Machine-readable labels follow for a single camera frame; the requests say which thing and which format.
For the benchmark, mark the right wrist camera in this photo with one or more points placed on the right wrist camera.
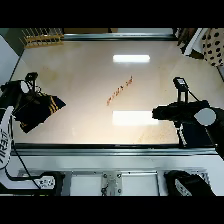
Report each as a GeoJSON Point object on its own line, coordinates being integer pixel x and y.
{"type": "Point", "coordinates": [180, 83]}

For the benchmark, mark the dark garment with yellow stripes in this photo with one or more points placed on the dark garment with yellow stripes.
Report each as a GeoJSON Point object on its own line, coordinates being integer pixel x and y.
{"type": "Point", "coordinates": [40, 111]}

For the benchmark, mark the white black-dotted cloth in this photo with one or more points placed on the white black-dotted cloth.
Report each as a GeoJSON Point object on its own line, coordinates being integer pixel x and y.
{"type": "Point", "coordinates": [213, 45]}

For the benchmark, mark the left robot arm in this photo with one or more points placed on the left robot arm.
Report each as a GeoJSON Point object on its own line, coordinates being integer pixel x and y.
{"type": "Point", "coordinates": [6, 133]}

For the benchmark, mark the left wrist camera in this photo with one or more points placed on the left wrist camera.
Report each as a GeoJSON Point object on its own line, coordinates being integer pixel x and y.
{"type": "Point", "coordinates": [31, 77]}

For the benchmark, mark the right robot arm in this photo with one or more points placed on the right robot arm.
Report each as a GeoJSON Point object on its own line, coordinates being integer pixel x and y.
{"type": "Point", "coordinates": [206, 116]}

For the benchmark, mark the wooden rack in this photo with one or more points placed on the wooden rack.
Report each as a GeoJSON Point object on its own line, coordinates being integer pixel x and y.
{"type": "Point", "coordinates": [41, 39]}

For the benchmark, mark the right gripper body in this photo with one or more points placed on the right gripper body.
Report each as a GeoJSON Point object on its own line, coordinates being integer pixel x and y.
{"type": "Point", "coordinates": [165, 112]}

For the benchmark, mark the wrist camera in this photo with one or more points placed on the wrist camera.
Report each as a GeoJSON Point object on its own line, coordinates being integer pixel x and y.
{"type": "Point", "coordinates": [31, 77]}
{"type": "Point", "coordinates": [180, 83]}

